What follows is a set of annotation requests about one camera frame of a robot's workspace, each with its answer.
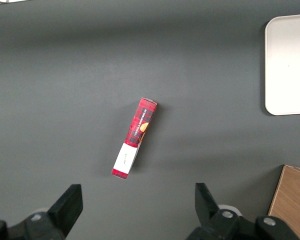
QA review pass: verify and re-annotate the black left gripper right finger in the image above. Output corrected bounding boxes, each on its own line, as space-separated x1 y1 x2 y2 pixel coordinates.
187 183 241 240

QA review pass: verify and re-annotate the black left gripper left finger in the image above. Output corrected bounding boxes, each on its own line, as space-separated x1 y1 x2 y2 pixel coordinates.
24 184 84 240

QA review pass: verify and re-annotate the wooden drawer cabinet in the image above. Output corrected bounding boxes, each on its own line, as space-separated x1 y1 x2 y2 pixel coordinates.
267 164 300 223

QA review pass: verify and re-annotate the red plaid cookie box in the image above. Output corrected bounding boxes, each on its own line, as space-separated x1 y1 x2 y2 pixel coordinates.
111 97 158 181

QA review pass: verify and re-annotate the white rectangular tray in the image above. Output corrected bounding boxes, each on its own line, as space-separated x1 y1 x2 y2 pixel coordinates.
264 13 300 116

